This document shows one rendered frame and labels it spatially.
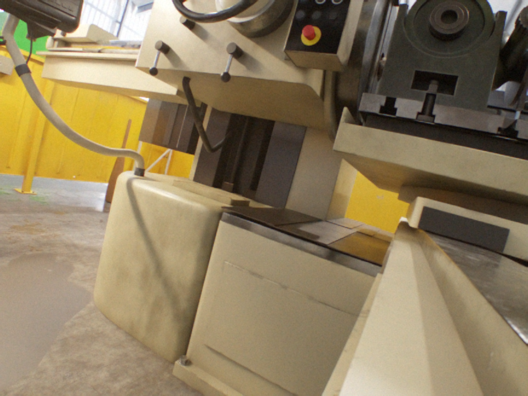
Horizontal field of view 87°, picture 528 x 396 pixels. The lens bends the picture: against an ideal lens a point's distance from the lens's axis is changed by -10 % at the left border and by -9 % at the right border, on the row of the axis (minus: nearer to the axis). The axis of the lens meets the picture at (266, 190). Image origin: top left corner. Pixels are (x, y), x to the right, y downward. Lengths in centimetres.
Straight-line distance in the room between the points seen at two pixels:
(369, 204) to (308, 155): 177
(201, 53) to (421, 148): 80
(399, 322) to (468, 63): 66
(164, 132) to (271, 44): 124
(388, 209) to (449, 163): 258
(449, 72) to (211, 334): 101
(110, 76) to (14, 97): 150
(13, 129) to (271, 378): 297
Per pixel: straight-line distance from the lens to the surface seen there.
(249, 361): 108
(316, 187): 154
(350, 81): 106
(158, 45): 127
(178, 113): 206
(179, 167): 430
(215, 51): 114
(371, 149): 68
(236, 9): 83
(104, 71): 206
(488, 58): 79
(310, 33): 84
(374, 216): 325
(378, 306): 20
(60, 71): 248
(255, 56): 104
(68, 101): 357
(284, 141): 162
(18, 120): 338
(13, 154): 342
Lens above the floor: 76
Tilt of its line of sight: 3 degrees down
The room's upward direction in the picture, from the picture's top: 15 degrees clockwise
